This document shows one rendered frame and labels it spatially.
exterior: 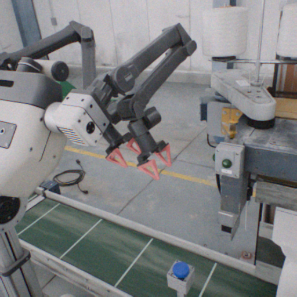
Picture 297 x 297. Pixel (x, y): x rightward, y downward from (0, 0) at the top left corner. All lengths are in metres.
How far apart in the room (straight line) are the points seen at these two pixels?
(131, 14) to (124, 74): 6.39
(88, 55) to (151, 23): 5.76
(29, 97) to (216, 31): 0.66
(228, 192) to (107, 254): 1.09
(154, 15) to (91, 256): 5.77
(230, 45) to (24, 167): 0.79
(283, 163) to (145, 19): 6.37
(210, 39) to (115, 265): 1.32
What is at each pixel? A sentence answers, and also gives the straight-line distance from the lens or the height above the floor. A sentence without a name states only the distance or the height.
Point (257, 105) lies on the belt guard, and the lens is 0.99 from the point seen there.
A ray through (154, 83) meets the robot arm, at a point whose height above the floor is 1.48.
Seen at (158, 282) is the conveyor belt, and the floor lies 0.38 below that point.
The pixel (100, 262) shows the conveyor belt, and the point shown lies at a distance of 1.89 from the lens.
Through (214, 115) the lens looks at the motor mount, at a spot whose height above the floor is 1.25.
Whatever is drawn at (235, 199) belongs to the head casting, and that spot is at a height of 1.13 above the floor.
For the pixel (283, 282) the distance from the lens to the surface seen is 1.35.
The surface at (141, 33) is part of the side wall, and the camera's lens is 7.19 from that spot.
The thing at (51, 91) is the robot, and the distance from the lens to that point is 0.93.
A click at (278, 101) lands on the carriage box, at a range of 1.29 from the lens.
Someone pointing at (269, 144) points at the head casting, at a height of 1.34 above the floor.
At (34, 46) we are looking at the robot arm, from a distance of 1.39.
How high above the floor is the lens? 1.74
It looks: 26 degrees down
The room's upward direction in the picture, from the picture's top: 5 degrees counter-clockwise
